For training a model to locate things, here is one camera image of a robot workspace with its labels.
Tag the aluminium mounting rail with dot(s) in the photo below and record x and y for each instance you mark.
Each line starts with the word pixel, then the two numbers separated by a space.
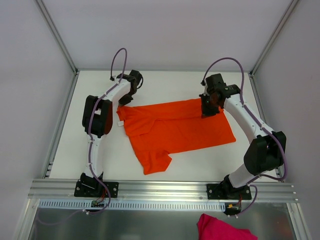
pixel 190 191

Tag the orange t-shirt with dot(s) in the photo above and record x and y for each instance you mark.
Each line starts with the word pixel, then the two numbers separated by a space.
pixel 159 130

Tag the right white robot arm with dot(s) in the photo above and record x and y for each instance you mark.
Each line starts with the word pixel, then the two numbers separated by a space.
pixel 266 147

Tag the slotted white cable duct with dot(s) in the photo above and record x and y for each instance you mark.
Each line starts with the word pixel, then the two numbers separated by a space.
pixel 75 204

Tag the pink t-shirt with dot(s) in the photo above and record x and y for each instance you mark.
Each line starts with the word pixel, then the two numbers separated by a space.
pixel 211 228

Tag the right aluminium frame post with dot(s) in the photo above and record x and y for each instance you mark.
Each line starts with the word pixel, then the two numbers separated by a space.
pixel 275 34

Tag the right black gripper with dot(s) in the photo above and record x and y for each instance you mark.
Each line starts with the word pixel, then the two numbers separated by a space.
pixel 207 107

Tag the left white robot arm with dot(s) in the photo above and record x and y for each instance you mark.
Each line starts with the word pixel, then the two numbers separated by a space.
pixel 97 121

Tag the left aluminium frame post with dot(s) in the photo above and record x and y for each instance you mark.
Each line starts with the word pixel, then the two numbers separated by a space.
pixel 56 35

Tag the aluminium frame post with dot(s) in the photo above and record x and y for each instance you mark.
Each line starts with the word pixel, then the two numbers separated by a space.
pixel 275 34
pixel 56 35

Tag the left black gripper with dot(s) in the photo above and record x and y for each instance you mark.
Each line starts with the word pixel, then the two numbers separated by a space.
pixel 125 100

